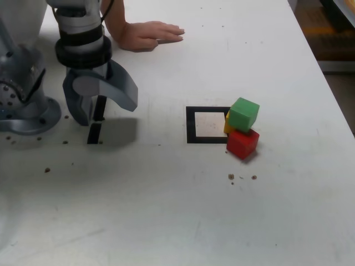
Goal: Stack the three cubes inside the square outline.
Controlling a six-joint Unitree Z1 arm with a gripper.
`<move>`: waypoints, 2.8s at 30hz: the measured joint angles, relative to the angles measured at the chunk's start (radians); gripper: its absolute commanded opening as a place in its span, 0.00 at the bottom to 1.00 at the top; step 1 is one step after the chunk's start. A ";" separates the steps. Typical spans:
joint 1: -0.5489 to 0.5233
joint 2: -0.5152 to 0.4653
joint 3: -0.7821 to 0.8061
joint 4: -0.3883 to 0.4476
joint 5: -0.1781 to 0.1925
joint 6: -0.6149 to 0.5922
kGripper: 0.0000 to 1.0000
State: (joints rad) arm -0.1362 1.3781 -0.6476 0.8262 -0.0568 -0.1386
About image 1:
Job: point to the person's right hand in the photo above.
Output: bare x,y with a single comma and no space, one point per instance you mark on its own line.
144,36

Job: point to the brown cardboard box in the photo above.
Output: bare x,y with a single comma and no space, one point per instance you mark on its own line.
327,36

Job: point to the red cube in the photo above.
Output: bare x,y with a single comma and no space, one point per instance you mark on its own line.
241,144

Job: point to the grey metal rail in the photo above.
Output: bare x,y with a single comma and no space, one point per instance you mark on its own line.
338,66

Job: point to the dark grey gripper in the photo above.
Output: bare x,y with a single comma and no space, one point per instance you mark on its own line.
91,72

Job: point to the yellow cube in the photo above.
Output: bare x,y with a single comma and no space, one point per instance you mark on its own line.
228,126

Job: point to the green cube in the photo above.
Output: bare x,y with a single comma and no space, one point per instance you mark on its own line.
244,113

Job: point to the black tape square outline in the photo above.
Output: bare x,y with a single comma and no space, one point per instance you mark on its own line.
191,124

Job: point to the person's right forearm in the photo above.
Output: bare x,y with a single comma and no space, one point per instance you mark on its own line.
117,19

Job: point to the black tape strip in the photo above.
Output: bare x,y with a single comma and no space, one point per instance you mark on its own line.
94,133

